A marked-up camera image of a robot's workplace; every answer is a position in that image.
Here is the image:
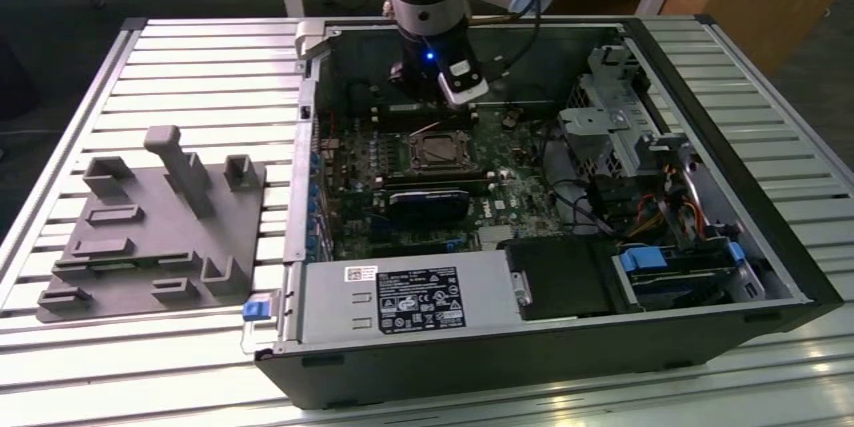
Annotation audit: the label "green motherboard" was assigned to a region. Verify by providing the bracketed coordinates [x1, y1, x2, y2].
[312, 101, 582, 263]

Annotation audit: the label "green RAM stick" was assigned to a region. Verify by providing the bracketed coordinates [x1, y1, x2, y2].
[89, 257, 168, 272]

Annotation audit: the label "silver metal drive cage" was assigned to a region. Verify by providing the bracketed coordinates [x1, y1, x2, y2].
[558, 44, 688, 178]

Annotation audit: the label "yellow orange power wires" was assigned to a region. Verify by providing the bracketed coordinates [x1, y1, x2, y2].
[626, 191, 708, 238]

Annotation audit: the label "black PC case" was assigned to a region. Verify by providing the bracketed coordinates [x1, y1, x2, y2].
[252, 14, 843, 411]

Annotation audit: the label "black rating label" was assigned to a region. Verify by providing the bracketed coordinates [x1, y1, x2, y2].
[376, 266, 468, 336]

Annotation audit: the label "wooden cabinet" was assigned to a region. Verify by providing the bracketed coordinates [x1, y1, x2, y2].
[659, 0, 854, 77]

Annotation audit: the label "black graphics card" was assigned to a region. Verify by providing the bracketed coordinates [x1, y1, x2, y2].
[383, 188, 475, 228]

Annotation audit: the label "silver CPU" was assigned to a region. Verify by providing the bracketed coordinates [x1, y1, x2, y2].
[425, 139, 461, 162]

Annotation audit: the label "grey parts rack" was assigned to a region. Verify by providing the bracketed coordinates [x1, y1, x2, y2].
[36, 124, 269, 324]

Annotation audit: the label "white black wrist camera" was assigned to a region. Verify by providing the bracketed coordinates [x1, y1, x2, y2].
[436, 59, 492, 109]

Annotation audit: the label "small silver heat sink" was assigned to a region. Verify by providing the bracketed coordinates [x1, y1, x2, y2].
[478, 225, 516, 249]

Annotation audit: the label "CPU socket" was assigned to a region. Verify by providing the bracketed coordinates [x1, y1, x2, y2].
[404, 127, 480, 174]

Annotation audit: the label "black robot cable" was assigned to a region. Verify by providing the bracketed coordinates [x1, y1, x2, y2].
[483, 0, 546, 83]

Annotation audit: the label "silver power supply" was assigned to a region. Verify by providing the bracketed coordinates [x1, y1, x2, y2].
[292, 250, 528, 346]

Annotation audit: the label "blue disk carrier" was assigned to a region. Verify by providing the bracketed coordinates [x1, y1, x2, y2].
[616, 245, 668, 293]

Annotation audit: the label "wire locking lever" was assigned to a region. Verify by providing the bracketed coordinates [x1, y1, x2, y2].
[407, 119, 465, 139]

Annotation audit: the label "black hard disk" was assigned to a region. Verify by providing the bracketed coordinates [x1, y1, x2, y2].
[626, 254, 739, 306]

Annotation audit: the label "metal socket cover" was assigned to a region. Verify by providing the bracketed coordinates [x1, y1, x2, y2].
[411, 131, 476, 172]

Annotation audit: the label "black plastic shroud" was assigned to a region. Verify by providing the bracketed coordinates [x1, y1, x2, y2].
[503, 236, 626, 321]

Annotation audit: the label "RAM slot white clips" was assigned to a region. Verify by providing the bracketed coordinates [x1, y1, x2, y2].
[384, 185, 490, 194]
[369, 111, 478, 123]
[384, 176, 488, 185]

